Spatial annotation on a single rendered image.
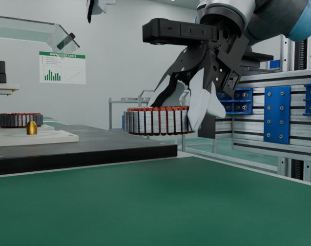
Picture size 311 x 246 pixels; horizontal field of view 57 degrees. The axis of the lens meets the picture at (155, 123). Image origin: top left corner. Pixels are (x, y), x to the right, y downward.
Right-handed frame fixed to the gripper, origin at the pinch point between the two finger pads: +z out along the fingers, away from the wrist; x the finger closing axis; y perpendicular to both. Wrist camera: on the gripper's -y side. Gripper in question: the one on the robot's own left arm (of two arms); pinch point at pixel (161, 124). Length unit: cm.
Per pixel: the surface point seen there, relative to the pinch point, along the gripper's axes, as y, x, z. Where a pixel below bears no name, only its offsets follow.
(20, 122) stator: -12.3, 45.2, 8.7
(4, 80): -20.4, 23.0, 3.2
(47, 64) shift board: 26, 558, -113
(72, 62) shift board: 63, 558, -144
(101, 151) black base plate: -4.0, 6.6, 7.2
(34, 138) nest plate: -11.6, 19.1, 10.0
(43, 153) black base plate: -11.2, 7.7, 11.2
